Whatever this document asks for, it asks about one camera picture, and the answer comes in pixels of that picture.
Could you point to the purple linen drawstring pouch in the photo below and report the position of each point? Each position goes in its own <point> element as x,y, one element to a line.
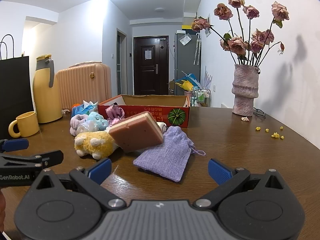
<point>170,158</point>

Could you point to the yellow plush toy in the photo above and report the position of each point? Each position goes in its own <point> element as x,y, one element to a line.
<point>97,144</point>

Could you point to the grey refrigerator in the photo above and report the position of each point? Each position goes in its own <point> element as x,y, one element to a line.
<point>185,51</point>

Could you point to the lilac fluffy scrunchie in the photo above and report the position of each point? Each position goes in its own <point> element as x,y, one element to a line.
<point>76,121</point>

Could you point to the wire storage cart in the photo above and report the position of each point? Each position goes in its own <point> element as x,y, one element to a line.
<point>200,97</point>

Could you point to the yellow blue bags pile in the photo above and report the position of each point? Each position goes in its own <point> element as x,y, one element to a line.
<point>188,82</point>

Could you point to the pink satin pouch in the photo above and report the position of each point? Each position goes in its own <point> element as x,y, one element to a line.
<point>114,114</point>

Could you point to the pink ribbed suitcase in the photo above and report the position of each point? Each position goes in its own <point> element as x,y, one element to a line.
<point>86,81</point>

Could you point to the fallen rose petal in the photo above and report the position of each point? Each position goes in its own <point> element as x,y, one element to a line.
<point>245,119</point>

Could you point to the yellow thermos jug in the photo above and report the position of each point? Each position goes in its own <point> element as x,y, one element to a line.
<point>46,90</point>

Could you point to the dark brown entrance door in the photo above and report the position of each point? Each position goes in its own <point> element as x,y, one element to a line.
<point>151,65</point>

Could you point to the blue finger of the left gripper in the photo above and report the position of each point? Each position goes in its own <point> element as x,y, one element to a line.
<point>13,145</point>

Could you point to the black paper bag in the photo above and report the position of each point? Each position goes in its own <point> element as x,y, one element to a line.
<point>16,96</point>

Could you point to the pink textured ceramic vase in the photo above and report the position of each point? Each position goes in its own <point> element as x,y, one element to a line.
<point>245,89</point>

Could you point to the dried pink rose bouquet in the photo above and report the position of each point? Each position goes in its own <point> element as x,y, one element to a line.
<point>246,46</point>

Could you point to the yellow black box on fridge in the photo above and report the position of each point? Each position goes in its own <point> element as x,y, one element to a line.
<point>186,27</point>

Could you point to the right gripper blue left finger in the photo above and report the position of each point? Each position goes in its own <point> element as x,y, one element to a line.
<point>93,175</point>

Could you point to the red cardboard pumpkin box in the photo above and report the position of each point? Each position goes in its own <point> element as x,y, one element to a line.
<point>170,109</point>

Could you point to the yellow ceramic mug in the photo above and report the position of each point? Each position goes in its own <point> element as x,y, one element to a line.
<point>24,125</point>

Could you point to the blue plush toy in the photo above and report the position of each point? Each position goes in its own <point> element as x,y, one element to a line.
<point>99,120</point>

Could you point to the white round sponge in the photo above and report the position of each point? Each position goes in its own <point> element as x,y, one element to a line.
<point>162,126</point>

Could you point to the blue tissue pack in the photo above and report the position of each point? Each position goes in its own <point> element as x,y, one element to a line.
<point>85,108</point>

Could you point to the black eyeglasses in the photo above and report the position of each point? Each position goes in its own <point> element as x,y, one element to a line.
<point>259,113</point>

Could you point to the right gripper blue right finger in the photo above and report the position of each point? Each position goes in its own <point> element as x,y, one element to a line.
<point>222,173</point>

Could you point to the yellow flower bits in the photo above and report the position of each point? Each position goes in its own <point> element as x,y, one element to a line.
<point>274,135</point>

